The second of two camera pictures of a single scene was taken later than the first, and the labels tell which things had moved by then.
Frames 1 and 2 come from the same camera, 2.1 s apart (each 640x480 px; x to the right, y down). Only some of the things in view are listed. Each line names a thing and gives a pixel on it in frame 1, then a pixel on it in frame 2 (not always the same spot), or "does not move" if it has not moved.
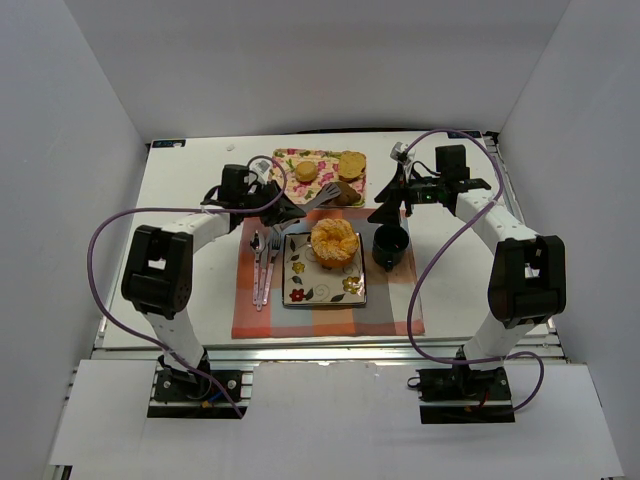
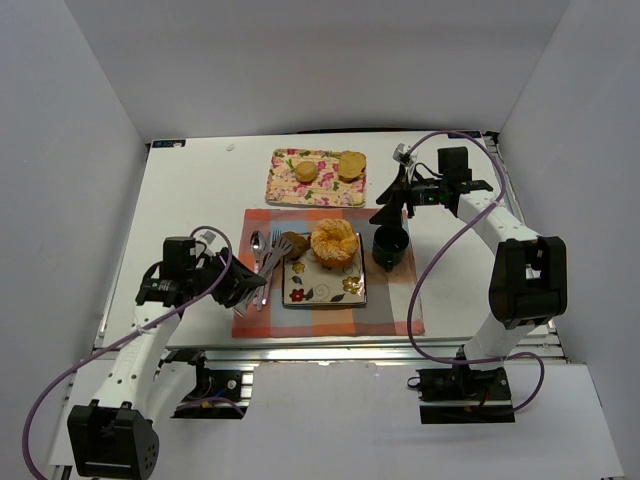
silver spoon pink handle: [257, 242] does not move
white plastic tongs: [329, 191] -> [283, 245]
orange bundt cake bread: [334, 243] does not move
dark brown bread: [348, 196] -> [300, 244]
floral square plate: [308, 283] does not move
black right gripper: [405, 187] does not move
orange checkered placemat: [392, 302] does not move
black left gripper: [273, 205] -> [226, 279]
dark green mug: [389, 243] does not move
